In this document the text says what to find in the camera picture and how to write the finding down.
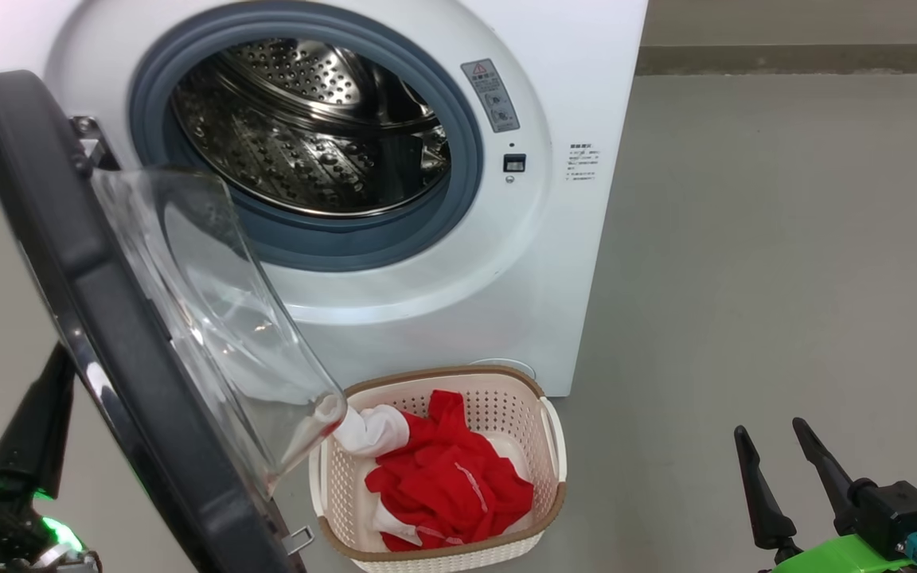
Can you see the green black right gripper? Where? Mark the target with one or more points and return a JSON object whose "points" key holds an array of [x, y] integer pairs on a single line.
{"points": [[896, 509]]}

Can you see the black glass washing machine door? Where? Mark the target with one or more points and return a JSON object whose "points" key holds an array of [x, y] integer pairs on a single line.
{"points": [[108, 318]]}

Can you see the red garment with white trim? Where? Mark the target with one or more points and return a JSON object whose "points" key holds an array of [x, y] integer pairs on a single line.
{"points": [[450, 485]]}

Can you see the cream perforated laundry basket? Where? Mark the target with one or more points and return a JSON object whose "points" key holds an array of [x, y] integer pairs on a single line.
{"points": [[542, 477]]}

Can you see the white front-load washing machine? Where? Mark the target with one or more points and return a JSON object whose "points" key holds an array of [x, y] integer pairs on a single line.
{"points": [[570, 278]]}

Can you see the steel washing machine drum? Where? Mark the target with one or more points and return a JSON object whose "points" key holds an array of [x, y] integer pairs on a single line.
{"points": [[307, 135]]}

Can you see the black door latch socket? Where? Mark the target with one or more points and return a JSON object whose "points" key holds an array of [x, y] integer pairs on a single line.
{"points": [[514, 163]]}

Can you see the grey rubber door gasket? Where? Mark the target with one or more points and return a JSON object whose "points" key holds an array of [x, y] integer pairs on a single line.
{"points": [[468, 159]]}

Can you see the small printed text label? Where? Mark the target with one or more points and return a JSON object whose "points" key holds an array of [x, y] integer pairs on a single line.
{"points": [[583, 163]]}

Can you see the grey warning sticker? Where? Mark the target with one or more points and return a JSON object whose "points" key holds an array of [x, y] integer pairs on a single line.
{"points": [[491, 95]]}

